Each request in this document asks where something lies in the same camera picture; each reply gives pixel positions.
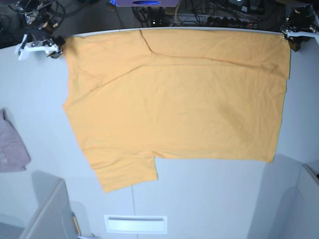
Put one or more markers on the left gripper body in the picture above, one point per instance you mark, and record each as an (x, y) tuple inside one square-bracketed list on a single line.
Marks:
[(300, 19)]

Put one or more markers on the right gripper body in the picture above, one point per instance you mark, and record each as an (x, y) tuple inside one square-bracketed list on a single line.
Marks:
[(39, 28)]

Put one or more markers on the orange T-shirt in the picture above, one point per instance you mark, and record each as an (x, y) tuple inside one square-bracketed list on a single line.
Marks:
[(174, 94)]

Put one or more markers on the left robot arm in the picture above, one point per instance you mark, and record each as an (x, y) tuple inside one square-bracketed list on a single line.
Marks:
[(301, 3)]

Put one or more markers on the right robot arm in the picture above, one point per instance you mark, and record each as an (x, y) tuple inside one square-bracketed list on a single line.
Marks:
[(56, 10)]

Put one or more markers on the blue purple base device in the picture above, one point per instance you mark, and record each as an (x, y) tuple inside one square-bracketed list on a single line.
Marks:
[(151, 3)]

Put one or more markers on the black power strip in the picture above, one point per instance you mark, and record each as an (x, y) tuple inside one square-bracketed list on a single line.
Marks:
[(230, 22)]

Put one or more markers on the pink folded cloth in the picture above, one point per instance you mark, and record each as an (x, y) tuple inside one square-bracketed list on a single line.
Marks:
[(13, 154)]

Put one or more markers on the grey partition panel right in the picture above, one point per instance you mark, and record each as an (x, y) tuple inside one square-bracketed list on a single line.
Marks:
[(288, 202)]

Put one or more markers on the grey partition panel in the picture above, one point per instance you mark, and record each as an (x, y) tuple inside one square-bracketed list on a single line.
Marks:
[(53, 218), (288, 202)]

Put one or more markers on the grey partition panel left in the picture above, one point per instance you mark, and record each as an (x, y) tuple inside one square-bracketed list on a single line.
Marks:
[(53, 218)]

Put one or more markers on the orange pencil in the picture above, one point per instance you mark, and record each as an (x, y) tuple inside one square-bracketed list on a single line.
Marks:
[(76, 225)]

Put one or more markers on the white table cable slot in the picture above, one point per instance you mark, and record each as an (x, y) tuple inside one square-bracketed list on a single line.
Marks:
[(136, 224)]

